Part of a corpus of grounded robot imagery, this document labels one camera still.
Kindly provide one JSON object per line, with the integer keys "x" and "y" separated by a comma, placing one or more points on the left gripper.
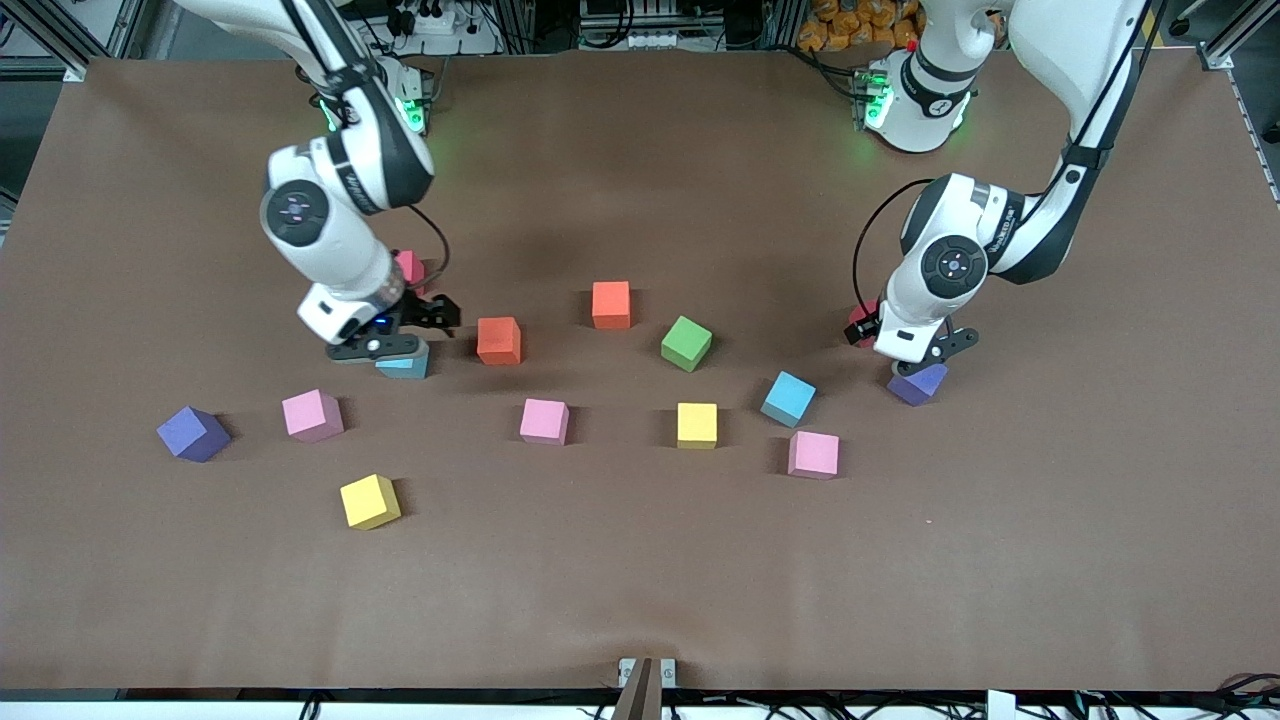
{"x": 862, "y": 331}

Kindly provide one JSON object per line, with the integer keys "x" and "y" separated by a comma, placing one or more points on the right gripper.
{"x": 428, "y": 311}

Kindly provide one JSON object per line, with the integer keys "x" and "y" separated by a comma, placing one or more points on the orange foam cube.
{"x": 611, "y": 304}
{"x": 498, "y": 340}

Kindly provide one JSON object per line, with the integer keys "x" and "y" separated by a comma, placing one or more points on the green foam cube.
{"x": 686, "y": 343}

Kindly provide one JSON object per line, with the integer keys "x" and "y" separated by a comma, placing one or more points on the yellow foam cube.
{"x": 697, "y": 425}
{"x": 369, "y": 501}

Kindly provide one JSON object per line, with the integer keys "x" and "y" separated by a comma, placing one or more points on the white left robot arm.
{"x": 955, "y": 265}

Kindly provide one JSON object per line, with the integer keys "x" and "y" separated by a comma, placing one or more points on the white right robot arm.
{"x": 330, "y": 250}

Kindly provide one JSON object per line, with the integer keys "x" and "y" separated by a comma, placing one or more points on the blue foam cube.
{"x": 788, "y": 398}
{"x": 405, "y": 368}

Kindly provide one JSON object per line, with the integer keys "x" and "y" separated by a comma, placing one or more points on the purple foam cube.
{"x": 920, "y": 387}
{"x": 193, "y": 433}

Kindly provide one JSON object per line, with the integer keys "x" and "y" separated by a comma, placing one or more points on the pink foam cube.
{"x": 312, "y": 415}
{"x": 813, "y": 454}
{"x": 544, "y": 421}

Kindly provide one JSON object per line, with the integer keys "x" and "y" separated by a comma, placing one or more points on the white power strip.
{"x": 470, "y": 42}
{"x": 650, "y": 40}

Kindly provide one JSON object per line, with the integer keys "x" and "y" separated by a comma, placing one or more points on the pile of orange bags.
{"x": 860, "y": 25}

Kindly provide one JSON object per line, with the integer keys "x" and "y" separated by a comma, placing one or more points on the brown paper table cover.
{"x": 640, "y": 580}

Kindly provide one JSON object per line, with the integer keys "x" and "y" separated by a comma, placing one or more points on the small white block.
{"x": 1000, "y": 705}

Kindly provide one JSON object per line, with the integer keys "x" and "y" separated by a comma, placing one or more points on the brown vertical bar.
{"x": 640, "y": 695}

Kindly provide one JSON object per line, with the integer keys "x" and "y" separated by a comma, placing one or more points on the silver metal bracket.
{"x": 668, "y": 672}

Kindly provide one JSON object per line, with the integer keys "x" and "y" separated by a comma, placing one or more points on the aluminium frame profile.
{"x": 50, "y": 38}
{"x": 1225, "y": 48}

